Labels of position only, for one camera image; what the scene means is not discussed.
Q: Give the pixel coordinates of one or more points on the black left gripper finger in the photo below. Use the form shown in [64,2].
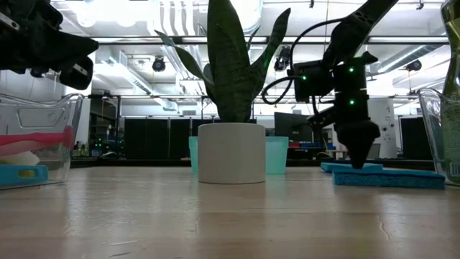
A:
[75,50]
[77,77]

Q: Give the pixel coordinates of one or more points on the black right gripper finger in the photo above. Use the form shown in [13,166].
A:
[357,140]

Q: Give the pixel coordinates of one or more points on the light blue sponge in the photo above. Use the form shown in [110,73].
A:
[334,167]

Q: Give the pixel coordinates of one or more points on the red dish brush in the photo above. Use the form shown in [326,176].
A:
[36,138]

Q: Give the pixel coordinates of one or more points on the yellow dish soap pump bottle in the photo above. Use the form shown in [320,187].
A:
[453,43]

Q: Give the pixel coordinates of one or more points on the blue dish brush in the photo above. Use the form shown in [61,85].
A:
[10,175]

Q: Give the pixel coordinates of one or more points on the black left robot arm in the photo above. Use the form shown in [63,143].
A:
[7,43]

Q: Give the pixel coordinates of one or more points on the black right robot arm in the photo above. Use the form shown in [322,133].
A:
[359,25]

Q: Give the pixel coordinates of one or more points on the white pillar device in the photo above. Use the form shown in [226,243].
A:
[388,122]

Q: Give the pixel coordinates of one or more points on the clear plastic bin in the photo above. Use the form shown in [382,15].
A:
[431,118]
[54,108]

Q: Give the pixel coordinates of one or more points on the dark teal sponge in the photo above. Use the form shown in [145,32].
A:
[388,180]

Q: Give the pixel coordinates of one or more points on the black computer monitor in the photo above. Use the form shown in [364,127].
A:
[413,136]
[291,126]

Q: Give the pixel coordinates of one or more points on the snake plant in white pot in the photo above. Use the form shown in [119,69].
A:
[231,154]

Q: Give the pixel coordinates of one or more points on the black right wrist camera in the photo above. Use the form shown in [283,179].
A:
[312,84]

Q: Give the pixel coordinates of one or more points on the black ceiling-hung camera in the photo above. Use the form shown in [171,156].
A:
[158,64]
[414,65]
[282,61]

